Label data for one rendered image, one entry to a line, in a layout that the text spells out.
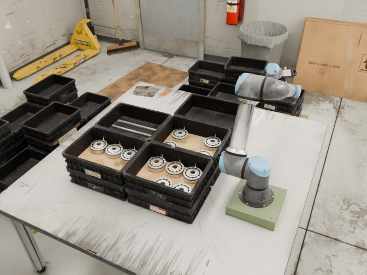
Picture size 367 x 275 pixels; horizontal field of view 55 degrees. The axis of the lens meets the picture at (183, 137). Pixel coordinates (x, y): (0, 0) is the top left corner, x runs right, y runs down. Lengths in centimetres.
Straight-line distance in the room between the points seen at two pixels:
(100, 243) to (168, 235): 34
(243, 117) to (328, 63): 280
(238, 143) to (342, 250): 133
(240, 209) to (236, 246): 20
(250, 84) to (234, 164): 41
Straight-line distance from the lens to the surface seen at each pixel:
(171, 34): 527
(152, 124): 235
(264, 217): 186
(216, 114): 242
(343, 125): 405
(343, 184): 332
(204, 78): 375
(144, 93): 295
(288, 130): 257
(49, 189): 222
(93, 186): 208
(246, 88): 179
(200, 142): 216
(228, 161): 183
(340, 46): 447
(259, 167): 179
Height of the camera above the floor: 216
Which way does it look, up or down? 37 degrees down
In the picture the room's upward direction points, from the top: 2 degrees counter-clockwise
